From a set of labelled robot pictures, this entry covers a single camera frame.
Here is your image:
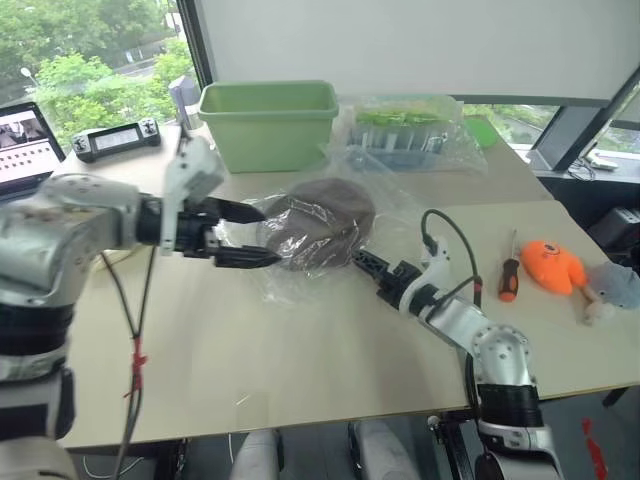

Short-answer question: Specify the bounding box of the orange black screwdriver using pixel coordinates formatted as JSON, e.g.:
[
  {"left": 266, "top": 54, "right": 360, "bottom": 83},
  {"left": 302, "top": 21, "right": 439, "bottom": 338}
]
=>
[{"left": 497, "top": 228, "right": 522, "bottom": 303}]

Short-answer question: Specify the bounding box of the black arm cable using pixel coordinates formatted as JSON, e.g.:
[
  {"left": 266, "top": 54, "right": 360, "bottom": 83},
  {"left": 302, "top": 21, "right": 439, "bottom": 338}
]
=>
[
  {"left": 98, "top": 243, "right": 157, "bottom": 480},
  {"left": 420, "top": 208, "right": 485, "bottom": 307}
]

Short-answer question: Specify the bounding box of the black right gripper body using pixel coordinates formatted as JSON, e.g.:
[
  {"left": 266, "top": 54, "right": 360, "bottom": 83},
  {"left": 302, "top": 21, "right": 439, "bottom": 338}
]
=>
[{"left": 377, "top": 259, "right": 424, "bottom": 310}]

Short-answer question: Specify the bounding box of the brown cap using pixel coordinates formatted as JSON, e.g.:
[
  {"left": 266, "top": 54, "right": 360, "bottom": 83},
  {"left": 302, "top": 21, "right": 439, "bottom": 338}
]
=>
[{"left": 256, "top": 176, "right": 378, "bottom": 272}]

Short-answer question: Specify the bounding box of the grey robot leg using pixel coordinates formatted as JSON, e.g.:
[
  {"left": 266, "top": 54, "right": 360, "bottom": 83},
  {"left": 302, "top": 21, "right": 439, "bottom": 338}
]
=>
[
  {"left": 349, "top": 419, "right": 420, "bottom": 480},
  {"left": 232, "top": 429, "right": 280, "bottom": 480}
]

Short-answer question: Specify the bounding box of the grey plush toy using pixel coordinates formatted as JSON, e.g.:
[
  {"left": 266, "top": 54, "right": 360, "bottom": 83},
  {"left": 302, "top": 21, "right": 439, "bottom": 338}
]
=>
[{"left": 578, "top": 260, "right": 640, "bottom": 327}]

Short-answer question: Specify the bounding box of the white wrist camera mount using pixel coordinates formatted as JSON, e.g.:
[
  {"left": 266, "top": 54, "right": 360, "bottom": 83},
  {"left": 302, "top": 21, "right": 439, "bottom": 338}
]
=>
[
  {"left": 160, "top": 135, "right": 227, "bottom": 257},
  {"left": 397, "top": 233, "right": 454, "bottom": 319}
]

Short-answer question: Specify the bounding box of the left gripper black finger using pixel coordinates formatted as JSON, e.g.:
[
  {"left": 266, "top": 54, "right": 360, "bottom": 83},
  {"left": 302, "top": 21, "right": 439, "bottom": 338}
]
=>
[
  {"left": 213, "top": 244, "right": 282, "bottom": 270},
  {"left": 203, "top": 196, "right": 267, "bottom": 225}
]

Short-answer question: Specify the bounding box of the white small device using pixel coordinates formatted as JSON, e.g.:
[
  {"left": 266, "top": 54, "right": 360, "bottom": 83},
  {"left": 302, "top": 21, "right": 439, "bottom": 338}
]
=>
[{"left": 585, "top": 152, "right": 621, "bottom": 172}]

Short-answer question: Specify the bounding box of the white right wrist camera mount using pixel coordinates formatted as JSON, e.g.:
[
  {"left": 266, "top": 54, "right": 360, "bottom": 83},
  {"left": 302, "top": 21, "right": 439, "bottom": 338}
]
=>
[{"left": 397, "top": 233, "right": 454, "bottom": 319}]

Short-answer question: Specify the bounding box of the black table leg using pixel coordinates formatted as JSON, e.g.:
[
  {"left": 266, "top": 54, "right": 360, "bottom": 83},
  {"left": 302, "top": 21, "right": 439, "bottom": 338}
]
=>
[{"left": 602, "top": 385, "right": 630, "bottom": 408}]

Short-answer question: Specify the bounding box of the black handheld controller with screen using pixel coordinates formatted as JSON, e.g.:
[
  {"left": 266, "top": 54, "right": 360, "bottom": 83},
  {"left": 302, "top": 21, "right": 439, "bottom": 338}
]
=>
[{"left": 71, "top": 118, "right": 163, "bottom": 164}]

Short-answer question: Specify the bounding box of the green plastic bin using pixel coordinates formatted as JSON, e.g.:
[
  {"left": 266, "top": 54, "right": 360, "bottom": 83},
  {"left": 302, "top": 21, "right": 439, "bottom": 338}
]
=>
[{"left": 197, "top": 80, "right": 341, "bottom": 174}]

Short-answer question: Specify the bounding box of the clear bag with green items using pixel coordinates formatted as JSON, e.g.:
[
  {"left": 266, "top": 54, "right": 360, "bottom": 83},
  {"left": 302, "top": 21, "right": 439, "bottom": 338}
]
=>
[{"left": 318, "top": 92, "right": 490, "bottom": 177}]

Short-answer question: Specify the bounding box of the orange plush toy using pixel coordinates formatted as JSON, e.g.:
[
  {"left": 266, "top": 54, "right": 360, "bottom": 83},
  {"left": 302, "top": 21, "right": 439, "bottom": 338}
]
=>
[{"left": 519, "top": 240, "right": 587, "bottom": 296}]

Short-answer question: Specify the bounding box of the clear plastic bag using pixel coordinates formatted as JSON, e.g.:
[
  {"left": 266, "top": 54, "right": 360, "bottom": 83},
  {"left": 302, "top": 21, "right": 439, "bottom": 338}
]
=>
[{"left": 219, "top": 175, "right": 427, "bottom": 307}]

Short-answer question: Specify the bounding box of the black box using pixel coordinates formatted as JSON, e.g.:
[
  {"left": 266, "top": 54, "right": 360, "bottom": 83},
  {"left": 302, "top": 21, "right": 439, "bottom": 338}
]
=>
[{"left": 589, "top": 204, "right": 640, "bottom": 251}]

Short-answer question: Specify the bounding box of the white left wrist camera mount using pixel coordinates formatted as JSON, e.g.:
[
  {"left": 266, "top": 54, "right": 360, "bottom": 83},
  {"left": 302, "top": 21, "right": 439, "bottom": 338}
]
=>
[{"left": 160, "top": 135, "right": 227, "bottom": 257}]

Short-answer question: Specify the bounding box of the green round lid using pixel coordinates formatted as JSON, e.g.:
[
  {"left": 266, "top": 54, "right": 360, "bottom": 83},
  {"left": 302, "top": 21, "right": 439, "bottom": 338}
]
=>
[{"left": 462, "top": 114, "right": 501, "bottom": 150}]

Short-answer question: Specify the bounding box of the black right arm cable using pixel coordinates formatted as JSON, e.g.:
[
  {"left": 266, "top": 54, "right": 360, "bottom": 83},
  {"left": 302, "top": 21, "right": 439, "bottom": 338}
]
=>
[{"left": 420, "top": 208, "right": 485, "bottom": 307}]

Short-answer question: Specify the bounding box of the grey purple box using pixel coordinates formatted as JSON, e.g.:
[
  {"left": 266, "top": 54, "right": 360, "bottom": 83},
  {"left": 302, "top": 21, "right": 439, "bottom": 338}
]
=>
[{"left": 168, "top": 75, "right": 201, "bottom": 132}]

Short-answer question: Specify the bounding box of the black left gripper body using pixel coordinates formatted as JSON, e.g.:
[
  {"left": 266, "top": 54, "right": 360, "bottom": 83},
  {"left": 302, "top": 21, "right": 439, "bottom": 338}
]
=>
[{"left": 174, "top": 208, "right": 227, "bottom": 260}]

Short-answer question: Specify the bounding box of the red tape strip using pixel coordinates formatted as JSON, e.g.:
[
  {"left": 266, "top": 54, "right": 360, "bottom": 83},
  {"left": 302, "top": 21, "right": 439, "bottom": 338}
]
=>
[{"left": 580, "top": 417, "right": 610, "bottom": 480}]

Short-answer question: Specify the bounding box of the open laptop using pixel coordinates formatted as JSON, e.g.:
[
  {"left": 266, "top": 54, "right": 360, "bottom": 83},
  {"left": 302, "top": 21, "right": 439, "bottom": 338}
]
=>
[{"left": 0, "top": 101, "right": 68, "bottom": 202}]

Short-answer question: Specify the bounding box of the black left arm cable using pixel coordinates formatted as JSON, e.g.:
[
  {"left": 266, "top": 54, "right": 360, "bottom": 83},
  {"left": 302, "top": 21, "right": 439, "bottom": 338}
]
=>
[{"left": 98, "top": 243, "right": 157, "bottom": 480}]

